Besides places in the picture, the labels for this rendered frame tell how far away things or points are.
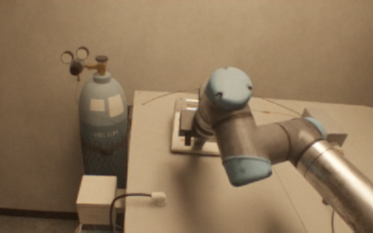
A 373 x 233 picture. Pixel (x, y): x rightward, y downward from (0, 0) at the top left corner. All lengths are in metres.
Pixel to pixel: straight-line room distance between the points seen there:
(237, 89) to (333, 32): 1.38
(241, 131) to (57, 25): 1.22
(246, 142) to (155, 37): 1.08
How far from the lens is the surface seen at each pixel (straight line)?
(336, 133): 0.81
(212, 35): 1.47
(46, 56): 1.57
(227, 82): 0.44
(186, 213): 0.60
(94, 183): 0.93
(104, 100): 1.19
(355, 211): 0.45
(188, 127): 0.59
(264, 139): 0.45
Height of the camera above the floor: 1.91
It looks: 31 degrees down
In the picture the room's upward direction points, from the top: 9 degrees clockwise
